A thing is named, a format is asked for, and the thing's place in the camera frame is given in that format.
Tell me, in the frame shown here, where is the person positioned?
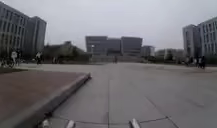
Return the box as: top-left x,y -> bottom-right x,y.
34,50 -> 43,66
113,54 -> 119,64
10,49 -> 19,67

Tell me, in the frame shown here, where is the lamp pole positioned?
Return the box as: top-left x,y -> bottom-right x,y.
90,44 -> 96,63

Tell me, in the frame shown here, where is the wide grey block building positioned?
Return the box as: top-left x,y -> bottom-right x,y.
84,35 -> 144,57

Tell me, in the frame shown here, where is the grey stone slab plaza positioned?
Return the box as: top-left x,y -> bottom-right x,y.
15,61 -> 217,128

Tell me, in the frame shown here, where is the small grey building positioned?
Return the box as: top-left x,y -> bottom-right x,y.
140,45 -> 156,58

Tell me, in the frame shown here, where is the low building with trees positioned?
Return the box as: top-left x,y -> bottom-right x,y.
42,40 -> 92,64

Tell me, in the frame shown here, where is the grey stone kerb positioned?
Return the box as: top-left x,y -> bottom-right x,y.
0,72 -> 93,128

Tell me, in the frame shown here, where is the low pale building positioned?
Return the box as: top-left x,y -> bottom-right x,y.
155,48 -> 185,62

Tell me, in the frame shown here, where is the robot's own part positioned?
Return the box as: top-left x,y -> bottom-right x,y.
129,118 -> 141,128
65,119 -> 76,128

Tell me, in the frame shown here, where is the red brick paved area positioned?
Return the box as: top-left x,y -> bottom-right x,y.
0,69 -> 87,123

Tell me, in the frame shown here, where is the group of people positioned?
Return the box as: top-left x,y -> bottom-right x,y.
184,54 -> 208,70

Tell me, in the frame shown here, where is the pale multi-storey building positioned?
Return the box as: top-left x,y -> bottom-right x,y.
182,15 -> 217,59

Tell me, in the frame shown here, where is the tall grey building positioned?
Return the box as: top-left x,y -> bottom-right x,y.
0,0 -> 48,59

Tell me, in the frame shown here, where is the row of bushes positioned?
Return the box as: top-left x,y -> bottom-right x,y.
205,54 -> 217,66

